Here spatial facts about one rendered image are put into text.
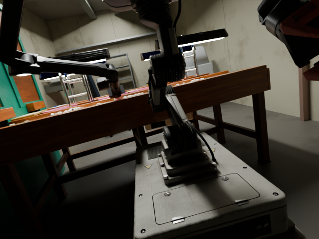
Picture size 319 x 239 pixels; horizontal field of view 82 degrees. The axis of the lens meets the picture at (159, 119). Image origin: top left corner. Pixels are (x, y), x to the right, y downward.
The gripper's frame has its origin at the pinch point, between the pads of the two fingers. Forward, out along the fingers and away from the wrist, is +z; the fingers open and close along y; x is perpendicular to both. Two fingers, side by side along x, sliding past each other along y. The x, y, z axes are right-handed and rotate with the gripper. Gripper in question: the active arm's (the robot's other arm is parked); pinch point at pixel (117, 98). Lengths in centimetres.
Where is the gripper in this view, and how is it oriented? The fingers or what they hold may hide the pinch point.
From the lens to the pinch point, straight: 125.9
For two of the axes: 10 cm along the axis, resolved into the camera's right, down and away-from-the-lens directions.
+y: -9.3, 2.7, -2.3
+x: 3.5, 8.3, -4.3
